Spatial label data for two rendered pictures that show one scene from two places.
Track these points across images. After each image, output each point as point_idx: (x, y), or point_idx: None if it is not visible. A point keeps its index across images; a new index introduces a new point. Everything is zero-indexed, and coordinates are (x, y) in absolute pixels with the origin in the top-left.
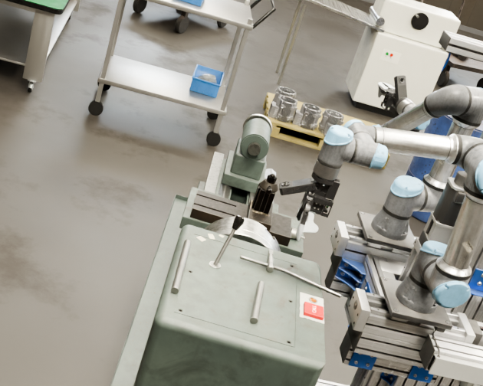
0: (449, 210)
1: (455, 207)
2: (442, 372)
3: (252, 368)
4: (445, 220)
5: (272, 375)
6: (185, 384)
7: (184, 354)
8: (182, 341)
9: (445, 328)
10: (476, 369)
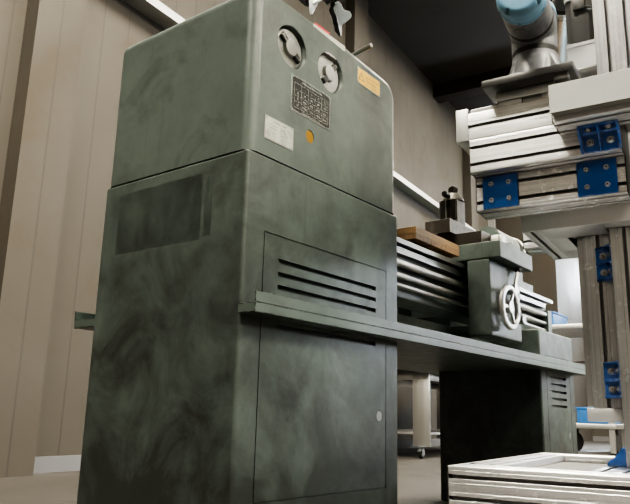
0: (574, 25)
1: (579, 17)
2: (570, 102)
3: (196, 34)
4: (575, 37)
5: (213, 29)
6: (148, 98)
7: (143, 65)
8: (141, 53)
9: (563, 67)
10: (620, 73)
